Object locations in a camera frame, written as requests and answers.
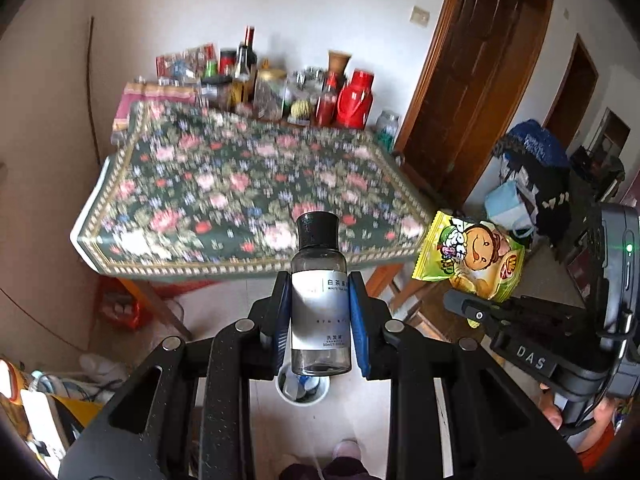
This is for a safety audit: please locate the yellow green snack packet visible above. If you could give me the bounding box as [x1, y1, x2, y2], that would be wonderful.
[412, 210, 525, 302]

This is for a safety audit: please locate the clear bottle black cap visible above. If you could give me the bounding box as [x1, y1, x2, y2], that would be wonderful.
[291, 211, 352, 377]

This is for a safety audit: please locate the person right hand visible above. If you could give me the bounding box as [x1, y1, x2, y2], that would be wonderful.
[538, 382, 620, 453]

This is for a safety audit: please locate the wooden stool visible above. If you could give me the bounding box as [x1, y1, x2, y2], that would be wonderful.
[388, 280, 485, 342]

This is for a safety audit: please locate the light blue bag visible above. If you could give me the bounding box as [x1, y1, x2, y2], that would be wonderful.
[484, 181, 535, 237]

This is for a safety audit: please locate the clothes rack with clothes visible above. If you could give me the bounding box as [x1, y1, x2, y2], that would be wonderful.
[492, 119, 626, 248]

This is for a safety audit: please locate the floral green tablecloth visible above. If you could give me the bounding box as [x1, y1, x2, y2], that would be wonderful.
[70, 101, 435, 282]

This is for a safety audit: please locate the clear glass jar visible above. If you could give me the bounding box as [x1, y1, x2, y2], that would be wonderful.
[375, 110, 400, 139]

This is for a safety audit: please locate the red sauce bottle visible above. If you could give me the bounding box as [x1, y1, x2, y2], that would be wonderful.
[316, 72, 337, 127]

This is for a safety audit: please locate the custard apple fruit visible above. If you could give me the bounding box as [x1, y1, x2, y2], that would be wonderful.
[288, 99, 314, 122]

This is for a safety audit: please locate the red thermos jug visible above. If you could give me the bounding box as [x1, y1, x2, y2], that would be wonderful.
[336, 70, 374, 130]

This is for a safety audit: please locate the yellow label liquor bottle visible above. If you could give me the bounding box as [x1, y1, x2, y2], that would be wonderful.
[231, 44, 250, 107]

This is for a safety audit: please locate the gold lid plastic jar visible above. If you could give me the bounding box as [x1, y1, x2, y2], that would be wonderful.
[253, 68, 288, 122]

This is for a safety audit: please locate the black lid glass jar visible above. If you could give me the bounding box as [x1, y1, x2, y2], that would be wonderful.
[200, 75, 233, 110]

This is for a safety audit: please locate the dark wine bottle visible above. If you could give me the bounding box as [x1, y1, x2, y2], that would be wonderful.
[240, 26, 257, 77]

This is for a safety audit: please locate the green cap bottle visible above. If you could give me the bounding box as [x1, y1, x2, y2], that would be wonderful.
[204, 58, 218, 78]

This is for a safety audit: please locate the brown clay vase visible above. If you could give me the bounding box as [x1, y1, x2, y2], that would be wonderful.
[328, 50, 352, 77]

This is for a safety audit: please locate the pink patterned bag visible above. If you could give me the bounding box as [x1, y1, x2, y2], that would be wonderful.
[110, 81, 199, 134]

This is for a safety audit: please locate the brown wooden door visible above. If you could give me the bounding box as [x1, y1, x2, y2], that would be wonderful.
[395, 0, 553, 209]

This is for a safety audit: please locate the thin stick in corner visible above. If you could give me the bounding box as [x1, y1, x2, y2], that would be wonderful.
[85, 15, 102, 169]

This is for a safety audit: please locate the snack bag against wall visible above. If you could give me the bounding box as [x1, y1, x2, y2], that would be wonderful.
[155, 44, 217, 80]

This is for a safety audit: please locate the wall light switch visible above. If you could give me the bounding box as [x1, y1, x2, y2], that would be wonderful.
[409, 6, 431, 27]

